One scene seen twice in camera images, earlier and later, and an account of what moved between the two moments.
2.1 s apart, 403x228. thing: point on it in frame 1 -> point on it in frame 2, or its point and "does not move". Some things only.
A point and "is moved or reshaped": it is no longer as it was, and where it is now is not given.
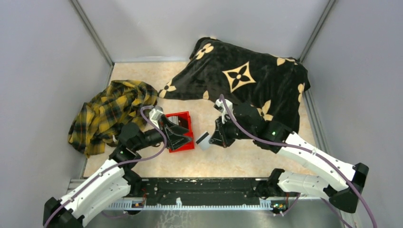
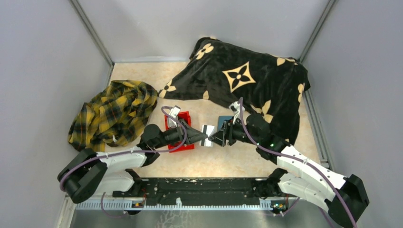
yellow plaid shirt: [99, 121] does not move
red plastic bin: [182, 119] does not move
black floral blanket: [272, 84] does not move
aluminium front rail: [78, 195] does not move
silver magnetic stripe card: [203, 141] is moved or reshaped
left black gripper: [171, 143] -> [193, 135]
